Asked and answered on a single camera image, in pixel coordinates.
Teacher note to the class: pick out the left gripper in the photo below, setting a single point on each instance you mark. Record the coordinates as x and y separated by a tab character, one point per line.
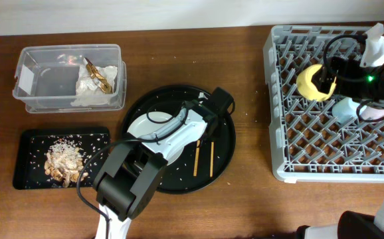
213	137

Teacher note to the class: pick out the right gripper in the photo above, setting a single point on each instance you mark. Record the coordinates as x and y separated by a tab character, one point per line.
348	70

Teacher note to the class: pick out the yellow bowl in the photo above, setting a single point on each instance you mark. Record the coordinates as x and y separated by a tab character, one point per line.
308	89

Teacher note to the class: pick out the blue cup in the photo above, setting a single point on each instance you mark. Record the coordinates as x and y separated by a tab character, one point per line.
345	110

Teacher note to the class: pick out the pink cup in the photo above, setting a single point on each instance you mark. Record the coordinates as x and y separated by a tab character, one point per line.
370	113

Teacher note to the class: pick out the grey plate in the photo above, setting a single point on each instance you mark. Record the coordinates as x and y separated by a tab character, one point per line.
142	126

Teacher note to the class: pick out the gold foil wrapper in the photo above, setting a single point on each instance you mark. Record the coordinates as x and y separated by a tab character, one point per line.
97	78

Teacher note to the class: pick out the white paper napkin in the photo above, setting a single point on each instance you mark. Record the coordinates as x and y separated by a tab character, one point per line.
87	92

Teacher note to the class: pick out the peanut shells and rice scraps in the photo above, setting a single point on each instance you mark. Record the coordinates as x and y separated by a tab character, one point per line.
65	161

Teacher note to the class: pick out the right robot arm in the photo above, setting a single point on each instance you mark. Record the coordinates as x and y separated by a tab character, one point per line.
354	224

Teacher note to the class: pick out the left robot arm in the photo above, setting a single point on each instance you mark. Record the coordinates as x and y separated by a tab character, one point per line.
135	167

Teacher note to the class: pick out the grey dishwasher rack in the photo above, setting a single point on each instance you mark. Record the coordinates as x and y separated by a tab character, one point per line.
307	143

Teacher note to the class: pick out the clear plastic waste bin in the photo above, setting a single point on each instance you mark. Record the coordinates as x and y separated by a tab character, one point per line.
46	77

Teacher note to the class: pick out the round black serving tray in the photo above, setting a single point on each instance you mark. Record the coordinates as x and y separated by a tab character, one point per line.
178	177

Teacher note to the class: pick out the black rectangular tray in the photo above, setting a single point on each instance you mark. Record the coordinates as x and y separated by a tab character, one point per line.
36	144

